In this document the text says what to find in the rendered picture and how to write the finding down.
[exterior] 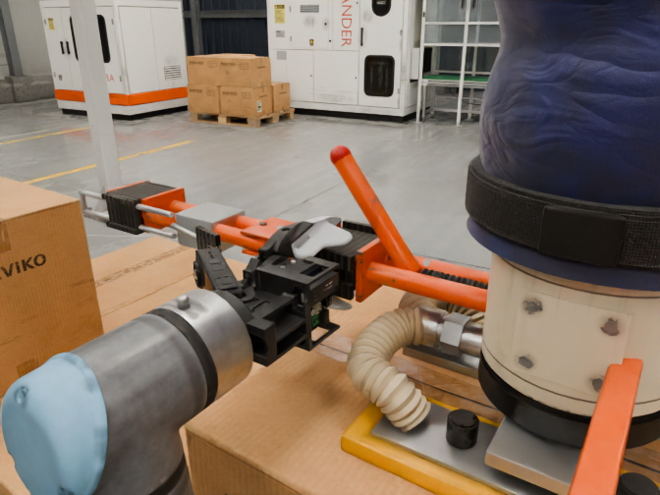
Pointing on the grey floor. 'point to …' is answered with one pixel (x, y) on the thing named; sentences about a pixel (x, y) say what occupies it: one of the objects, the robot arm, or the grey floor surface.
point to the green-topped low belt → (441, 83)
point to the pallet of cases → (236, 89)
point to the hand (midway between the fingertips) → (329, 252)
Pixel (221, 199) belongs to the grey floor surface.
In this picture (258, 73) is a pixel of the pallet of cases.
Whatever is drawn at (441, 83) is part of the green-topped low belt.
